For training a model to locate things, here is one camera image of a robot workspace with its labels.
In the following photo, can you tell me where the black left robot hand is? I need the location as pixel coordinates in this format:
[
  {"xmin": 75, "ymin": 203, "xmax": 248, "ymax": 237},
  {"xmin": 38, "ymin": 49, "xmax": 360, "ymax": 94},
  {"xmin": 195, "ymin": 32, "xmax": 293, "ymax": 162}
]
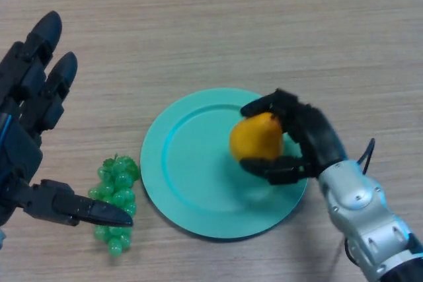
[{"xmin": 0, "ymin": 10, "xmax": 134, "ymax": 229}]

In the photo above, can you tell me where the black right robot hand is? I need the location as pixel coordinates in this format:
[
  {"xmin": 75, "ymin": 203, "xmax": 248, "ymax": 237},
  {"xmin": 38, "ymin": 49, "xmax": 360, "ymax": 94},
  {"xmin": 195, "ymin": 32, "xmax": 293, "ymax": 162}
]
[{"xmin": 240, "ymin": 88, "xmax": 350, "ymax": 186}]

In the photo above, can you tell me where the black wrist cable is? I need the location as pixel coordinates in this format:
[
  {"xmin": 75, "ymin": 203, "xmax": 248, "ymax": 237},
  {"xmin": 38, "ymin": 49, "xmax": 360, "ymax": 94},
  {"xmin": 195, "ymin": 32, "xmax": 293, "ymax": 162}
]
[{"xmin": 358, "ymin": 138, "xmax": 376, "ymax": 176}]

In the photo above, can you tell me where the yellow pear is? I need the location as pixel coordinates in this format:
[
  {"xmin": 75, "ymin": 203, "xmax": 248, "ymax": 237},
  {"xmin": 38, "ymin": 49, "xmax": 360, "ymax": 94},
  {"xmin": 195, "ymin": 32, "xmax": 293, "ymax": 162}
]
[{"xmin": 229, "ymin": 112, "xmax": 285, "ymax": 163}]

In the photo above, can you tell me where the green grape bunch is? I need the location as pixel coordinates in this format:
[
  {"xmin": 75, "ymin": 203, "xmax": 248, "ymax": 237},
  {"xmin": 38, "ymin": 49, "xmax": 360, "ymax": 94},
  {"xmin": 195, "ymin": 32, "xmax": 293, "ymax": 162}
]
[{"xmin": 87, "ymin": 153, "xmax": 140, "ymax": 258}]

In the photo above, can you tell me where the green round plate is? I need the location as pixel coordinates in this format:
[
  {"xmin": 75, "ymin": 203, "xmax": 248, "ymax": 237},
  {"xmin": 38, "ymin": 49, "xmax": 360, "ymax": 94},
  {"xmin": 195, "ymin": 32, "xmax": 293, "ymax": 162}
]
[{"xmin": 139, "ymin": 88, "xmax": 309, "ymax": 240}]

